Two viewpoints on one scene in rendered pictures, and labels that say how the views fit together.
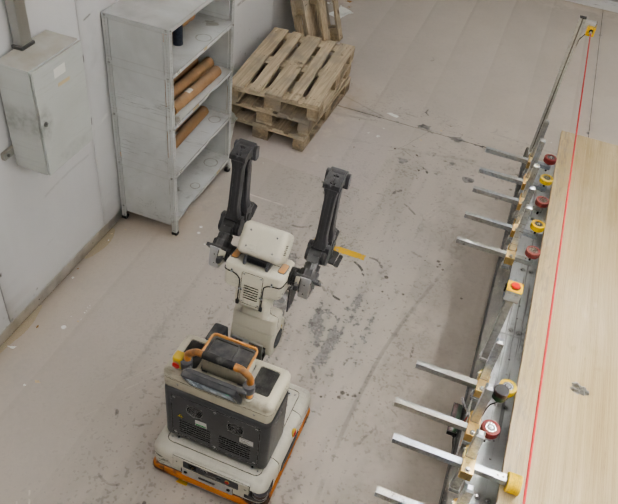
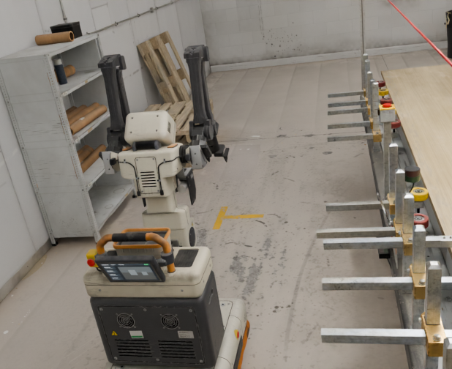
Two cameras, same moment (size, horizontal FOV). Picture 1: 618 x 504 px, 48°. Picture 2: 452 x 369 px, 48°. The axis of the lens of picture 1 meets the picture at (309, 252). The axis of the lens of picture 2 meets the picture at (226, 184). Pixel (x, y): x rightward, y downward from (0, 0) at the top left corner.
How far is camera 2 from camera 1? 1.36 m
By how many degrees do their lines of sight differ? 19
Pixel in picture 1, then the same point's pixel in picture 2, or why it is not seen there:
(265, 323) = (173, 216)
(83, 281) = (22, 295)
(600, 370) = not seen: outside the picture
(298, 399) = (232, 306)
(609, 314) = not seen: outside the picture
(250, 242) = (134, 128)
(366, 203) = (253, 185)
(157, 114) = (56, 133)
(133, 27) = (19, 63)
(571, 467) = not seen: outside the picture
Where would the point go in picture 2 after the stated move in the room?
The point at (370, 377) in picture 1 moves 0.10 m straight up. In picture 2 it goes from (298, 289) to (297, 276)
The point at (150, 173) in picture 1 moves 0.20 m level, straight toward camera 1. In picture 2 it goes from (64, 192) to (66, 201)
